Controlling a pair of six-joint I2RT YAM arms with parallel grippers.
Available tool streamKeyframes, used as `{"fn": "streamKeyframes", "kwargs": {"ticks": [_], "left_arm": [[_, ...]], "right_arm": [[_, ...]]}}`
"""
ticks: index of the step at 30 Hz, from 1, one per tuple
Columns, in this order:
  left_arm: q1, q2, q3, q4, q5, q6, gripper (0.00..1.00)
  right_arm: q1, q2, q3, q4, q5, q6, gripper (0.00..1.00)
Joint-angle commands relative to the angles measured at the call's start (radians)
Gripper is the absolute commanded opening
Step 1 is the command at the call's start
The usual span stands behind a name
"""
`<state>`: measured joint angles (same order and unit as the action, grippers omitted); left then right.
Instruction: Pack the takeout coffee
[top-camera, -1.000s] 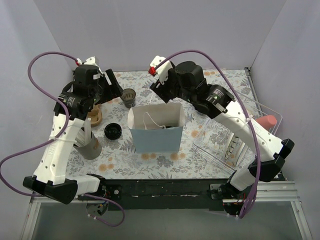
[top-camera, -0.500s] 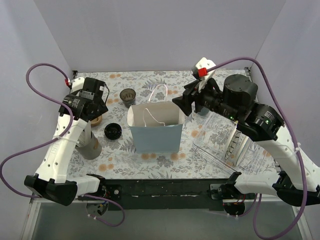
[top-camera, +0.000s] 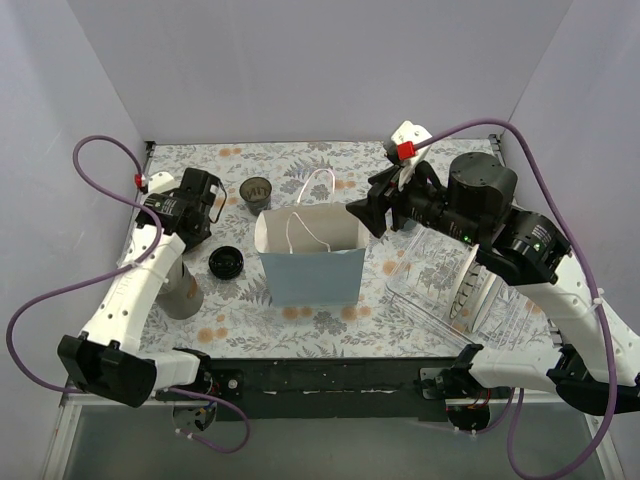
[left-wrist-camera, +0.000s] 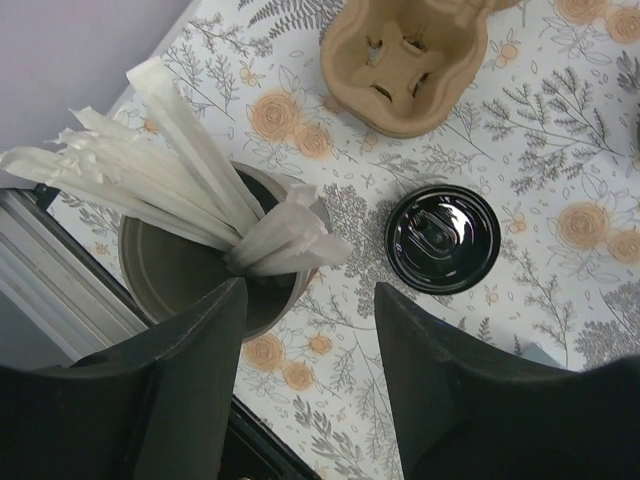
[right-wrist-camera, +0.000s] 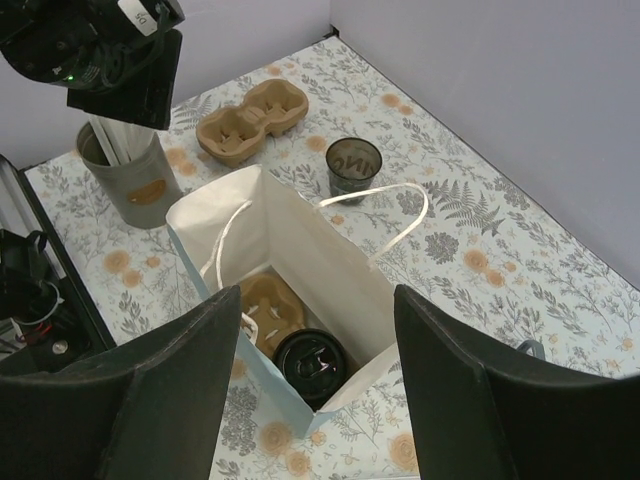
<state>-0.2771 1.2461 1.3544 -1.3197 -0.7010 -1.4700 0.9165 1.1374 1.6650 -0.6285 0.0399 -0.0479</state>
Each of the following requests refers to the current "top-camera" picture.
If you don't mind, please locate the light blue paper bag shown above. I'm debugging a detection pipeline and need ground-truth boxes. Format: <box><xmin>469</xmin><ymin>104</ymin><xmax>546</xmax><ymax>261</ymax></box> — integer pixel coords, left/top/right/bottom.
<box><xmin>253</xmin><ymin>168</ymin><xmax>371</xmax><ymax>309</ymax></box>

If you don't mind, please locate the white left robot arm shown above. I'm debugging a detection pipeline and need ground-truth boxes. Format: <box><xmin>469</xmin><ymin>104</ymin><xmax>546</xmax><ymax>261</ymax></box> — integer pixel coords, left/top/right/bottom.
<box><xmin>57</xmin><ymin>168</ymin><xmax>225</xmax><ymax>407</ymax></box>

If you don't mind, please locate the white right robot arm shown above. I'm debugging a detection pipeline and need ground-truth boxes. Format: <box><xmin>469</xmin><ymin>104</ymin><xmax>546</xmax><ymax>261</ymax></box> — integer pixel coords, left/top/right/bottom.
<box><xmin>346</xmin><ymin>152</ymin><xmax>639</xmax><ymax>416</ymax></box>

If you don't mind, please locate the clear plastic dish rack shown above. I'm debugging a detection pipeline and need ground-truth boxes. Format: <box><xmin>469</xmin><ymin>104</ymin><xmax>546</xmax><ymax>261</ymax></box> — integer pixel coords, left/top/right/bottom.
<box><xmin>386</xmin><ymin>229</ymin><xmax>552</xmax><ymax>357</ymax></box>

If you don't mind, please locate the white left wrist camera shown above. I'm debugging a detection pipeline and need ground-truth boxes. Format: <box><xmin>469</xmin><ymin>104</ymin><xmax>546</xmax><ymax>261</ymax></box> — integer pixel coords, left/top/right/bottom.
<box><xmin>134</xmin><ymin>172</ymin><xmax>179</xmax><ymax>195</ymax></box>

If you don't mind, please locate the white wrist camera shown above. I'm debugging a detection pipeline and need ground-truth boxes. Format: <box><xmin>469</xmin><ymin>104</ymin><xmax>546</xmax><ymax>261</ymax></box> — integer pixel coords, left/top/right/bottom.
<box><xmin>384</xmin><ymin>120</ymin><xmax>432</xmax><ymax>191</ymax></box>
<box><xmin>134</xmin><ymin>172</ymin><xmax>179</xmax><ymax>195</ymax></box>

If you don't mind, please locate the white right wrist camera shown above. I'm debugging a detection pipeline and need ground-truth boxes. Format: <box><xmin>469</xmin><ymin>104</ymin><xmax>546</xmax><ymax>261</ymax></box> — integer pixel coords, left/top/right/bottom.
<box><xmin>384</xmin><ymin>120</ymin><xmax>432</xmax><ymax>191</ymax></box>

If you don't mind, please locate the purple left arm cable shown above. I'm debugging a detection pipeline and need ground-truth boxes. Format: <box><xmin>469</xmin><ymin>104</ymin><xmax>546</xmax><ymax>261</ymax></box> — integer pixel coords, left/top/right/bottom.
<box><xmin>5</xmin><ymin>134</ymin><xmax>251</xmax><ymax>455</ymax></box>

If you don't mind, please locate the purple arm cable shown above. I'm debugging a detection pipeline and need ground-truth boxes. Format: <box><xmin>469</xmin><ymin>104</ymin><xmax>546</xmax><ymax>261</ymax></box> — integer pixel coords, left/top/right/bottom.
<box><xmin>5</xmin><ymin>134</ymin><xmax>251</xmax><ymax>455</ymax></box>
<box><xmin>414</xmin><ymin>118</ymin><xmax>619</xmax><ymax>479</ymax></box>

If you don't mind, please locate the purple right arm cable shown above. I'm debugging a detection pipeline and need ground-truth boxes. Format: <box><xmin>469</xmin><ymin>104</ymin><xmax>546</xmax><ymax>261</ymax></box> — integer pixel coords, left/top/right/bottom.
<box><xmin>414</xmin><ymin>118</ymin><xmax>619</xmax><ymax>479</ymax></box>

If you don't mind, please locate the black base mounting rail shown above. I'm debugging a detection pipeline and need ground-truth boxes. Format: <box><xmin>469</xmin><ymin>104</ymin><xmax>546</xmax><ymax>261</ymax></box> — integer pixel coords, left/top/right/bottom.
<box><xmin>69</xmin><ymin>349</ymin><xmax>551</xmax><ymax>426</ymax></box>

